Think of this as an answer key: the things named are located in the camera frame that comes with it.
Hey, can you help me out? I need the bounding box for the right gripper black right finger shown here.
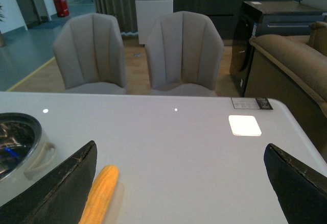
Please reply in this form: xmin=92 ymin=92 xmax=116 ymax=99
xmin=264 ymin=143 xmax=326 ymax=223

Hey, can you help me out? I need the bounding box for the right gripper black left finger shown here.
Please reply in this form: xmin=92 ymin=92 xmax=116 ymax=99
xmin=1 ymin=141 xmax=97 ymax=223

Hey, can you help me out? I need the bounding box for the yellow corn cob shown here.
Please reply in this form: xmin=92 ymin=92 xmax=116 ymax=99
xmin=79 ymin=165 xmax=119 ymax=223

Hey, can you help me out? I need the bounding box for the white electric cooking pot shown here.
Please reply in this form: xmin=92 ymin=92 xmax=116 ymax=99
xmin=1 ymin=112 xmax=60 ymax=205

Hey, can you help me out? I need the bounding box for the table label sticker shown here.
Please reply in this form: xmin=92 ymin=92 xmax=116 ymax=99
xmin=231 ymin=97 xmax=273 ymax=110

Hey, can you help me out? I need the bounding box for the brown sofa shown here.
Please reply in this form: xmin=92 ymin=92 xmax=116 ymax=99
xmin=244 ymin=21 xmax=326 ymax=153

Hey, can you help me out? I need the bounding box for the left beige upholstered chair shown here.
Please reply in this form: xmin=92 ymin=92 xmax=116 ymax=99
xmin=53 ymin=13 xmax=127 ymax=94

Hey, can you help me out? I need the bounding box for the beige upholstered chair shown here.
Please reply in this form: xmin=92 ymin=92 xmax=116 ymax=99
xmin=145 ymin=11 xmax=224 ymax=97
xmin=53 ymin=13 xmax=127 ymax=94

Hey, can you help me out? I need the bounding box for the right beige upholstered chair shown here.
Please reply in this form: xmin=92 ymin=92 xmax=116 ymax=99
xmin=145 ymin=11 xmax=224 ymax=97

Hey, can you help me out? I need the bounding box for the red fire extinguisher box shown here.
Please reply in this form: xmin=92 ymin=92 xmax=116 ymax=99
xmin=53 ymin=0 xmax=69 ymax=17

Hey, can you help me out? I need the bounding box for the grey curtain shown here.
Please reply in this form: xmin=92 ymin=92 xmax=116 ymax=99
xmin=94 ymin=0 xmax=138 ymax=34

